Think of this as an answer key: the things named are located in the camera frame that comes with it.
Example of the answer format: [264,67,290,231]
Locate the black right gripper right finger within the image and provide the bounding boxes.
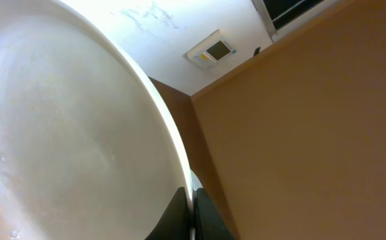
[194,188,235,240]

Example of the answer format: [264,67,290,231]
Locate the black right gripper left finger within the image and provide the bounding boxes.
[145,187,190,240]

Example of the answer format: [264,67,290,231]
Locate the cream white plate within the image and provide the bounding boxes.
[0,1,194,240]

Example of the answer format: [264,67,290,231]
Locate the white wall control panel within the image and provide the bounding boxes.
[185,29,237,70]

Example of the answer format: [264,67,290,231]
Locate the dark window frame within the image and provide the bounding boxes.
[251,0,341,42]

